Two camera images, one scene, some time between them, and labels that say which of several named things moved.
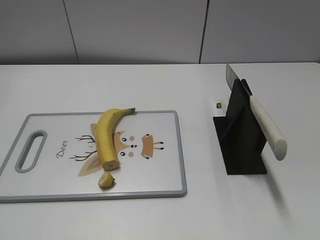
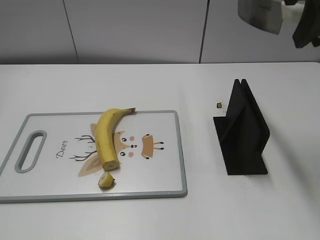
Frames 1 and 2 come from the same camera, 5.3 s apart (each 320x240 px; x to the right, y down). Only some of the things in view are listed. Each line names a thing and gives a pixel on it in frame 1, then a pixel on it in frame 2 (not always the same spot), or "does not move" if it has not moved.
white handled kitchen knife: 268,131 to 267,15
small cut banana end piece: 106,179 does not move
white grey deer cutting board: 55,157 does not move
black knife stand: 240,135 does not move
